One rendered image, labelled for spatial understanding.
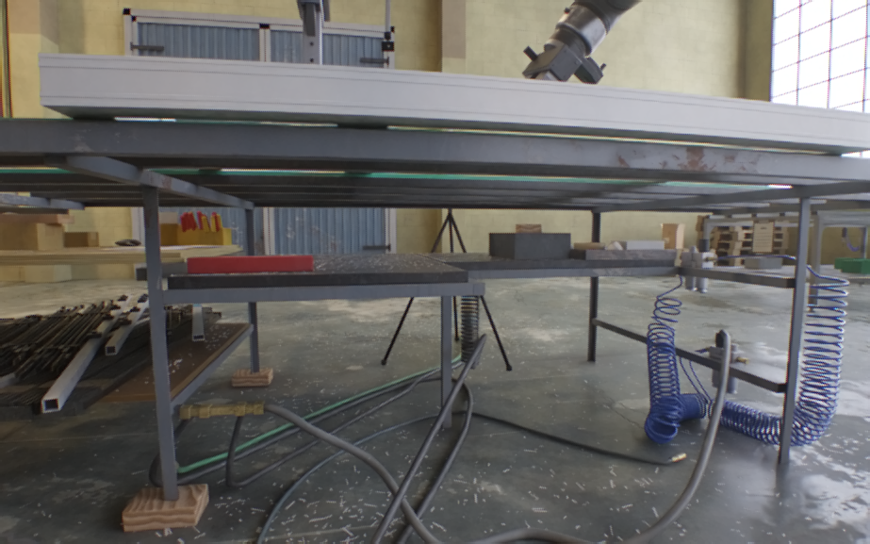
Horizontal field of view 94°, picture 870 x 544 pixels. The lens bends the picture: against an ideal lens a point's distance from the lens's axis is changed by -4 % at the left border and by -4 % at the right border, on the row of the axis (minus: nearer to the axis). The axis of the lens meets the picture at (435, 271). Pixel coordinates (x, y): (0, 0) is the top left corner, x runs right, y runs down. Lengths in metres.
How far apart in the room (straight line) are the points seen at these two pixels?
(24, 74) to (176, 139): 7.72
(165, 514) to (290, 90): 1.00
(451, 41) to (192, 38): 3.94
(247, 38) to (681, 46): 7.78
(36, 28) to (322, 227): 4.74
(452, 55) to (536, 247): 6.14
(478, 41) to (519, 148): 7.48
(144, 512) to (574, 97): 1.27
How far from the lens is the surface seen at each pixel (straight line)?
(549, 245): 1.67
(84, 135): 0.81
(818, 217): 4.96
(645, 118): 0.85
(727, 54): 10.87
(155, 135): 0.77
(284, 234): 7.26
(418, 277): 1.09
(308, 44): 0.73
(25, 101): 8.37
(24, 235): 1.93
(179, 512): 1.28
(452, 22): 7.79
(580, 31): 0.94
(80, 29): 8.77
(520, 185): 1.41
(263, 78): 0.71
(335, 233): 7.19
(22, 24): 8.66
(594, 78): 0.96
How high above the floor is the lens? 0.69
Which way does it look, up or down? 5 degrees down
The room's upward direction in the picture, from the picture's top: straight up
